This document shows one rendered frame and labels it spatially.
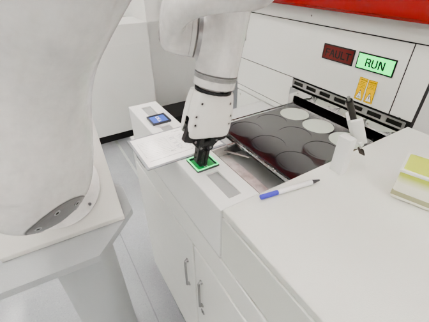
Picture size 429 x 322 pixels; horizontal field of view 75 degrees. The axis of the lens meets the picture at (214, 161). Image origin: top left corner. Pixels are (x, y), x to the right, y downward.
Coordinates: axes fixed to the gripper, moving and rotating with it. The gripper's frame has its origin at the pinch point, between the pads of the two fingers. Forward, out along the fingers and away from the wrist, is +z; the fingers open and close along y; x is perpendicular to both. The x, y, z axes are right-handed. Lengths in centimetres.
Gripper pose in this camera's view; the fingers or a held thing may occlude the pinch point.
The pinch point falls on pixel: (201, 155)
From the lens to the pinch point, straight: 63.5
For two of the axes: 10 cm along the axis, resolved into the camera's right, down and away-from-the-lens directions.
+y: -8.3, 1.2, -5.4
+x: 5.3, 4.9, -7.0
